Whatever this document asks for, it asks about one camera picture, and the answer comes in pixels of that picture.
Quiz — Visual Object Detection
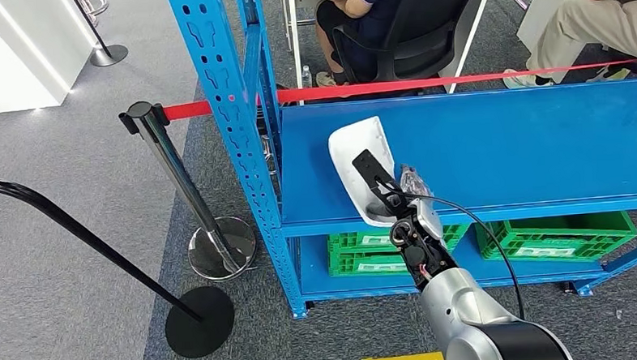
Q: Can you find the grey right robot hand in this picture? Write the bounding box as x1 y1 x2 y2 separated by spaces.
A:
364 162 446 243

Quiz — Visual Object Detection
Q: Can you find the white plastic shell part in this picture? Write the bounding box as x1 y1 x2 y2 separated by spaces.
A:
327 115 400 231

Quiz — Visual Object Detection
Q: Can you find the blue metal shelf rack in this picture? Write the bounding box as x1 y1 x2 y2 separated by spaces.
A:
165 0 637 327

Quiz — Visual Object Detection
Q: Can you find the green folded plastic crate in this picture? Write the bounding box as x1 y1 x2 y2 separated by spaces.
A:
327 248 411 280
327 223 472 259

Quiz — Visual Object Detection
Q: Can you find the green open plastic crate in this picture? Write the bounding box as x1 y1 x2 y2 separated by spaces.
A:
474 210 637 269

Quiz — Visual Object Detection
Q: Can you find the person in black chair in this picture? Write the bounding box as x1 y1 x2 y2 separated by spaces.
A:
311 0 418 89

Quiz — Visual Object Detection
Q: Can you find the white desk panel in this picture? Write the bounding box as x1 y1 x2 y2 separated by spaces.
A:
515 0 600 54

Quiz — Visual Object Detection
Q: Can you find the person in beige trousers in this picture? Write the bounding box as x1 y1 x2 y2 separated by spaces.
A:
500 0 637 91

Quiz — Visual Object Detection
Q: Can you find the black curved stanchion pole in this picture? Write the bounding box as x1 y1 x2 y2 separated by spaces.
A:
0 162 237 360

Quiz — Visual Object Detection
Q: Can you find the black straight stanchion with base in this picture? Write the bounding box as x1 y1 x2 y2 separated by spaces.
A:
70 0 130 70

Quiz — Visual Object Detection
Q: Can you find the chrome stool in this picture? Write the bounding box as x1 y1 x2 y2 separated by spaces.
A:
76 0 110 27

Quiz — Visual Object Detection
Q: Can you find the white counter block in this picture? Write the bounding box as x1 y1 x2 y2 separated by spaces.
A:
0 0 102 115

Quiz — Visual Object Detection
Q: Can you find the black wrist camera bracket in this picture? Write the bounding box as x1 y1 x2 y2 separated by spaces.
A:
350 147 408 216

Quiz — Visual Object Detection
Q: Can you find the white desk frame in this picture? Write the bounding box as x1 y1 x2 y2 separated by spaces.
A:
280 0 534 107

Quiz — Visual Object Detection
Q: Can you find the chrome stanchion post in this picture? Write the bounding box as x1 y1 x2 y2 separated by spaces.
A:
118 96 259 287

